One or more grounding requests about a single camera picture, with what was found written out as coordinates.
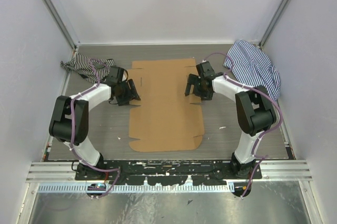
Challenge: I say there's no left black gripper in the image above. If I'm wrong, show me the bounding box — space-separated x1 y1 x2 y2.
116 79 141 106

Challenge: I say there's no brown cardboard box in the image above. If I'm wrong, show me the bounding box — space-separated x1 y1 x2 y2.
128 58 205 152

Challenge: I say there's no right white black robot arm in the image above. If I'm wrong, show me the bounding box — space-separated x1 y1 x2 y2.
185 61 276 179

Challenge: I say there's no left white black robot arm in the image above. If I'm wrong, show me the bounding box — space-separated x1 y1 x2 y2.
49 66 140 180

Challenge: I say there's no black white striped cloth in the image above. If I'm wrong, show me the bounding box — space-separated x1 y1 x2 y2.
60 53 115 84

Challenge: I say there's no blue white striped cloth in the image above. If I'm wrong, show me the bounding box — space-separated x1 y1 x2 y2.
224 40 281 101

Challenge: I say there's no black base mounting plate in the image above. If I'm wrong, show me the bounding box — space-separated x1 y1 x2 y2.
72 159 262 186

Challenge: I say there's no slotted grey cable duct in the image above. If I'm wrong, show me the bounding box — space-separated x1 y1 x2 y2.
37 182 234 194

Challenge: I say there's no left aluminium frame post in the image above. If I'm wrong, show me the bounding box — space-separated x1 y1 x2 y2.
42 0 77 50

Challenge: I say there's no aluminium frame post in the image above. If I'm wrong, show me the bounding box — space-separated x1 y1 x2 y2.
259 0 291 48
42 0 77 50

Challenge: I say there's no aluminium front rail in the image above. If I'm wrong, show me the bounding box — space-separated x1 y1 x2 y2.
26 159 312 185

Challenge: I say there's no right aluminium frame post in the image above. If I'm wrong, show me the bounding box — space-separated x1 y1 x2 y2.
259 0 291 48

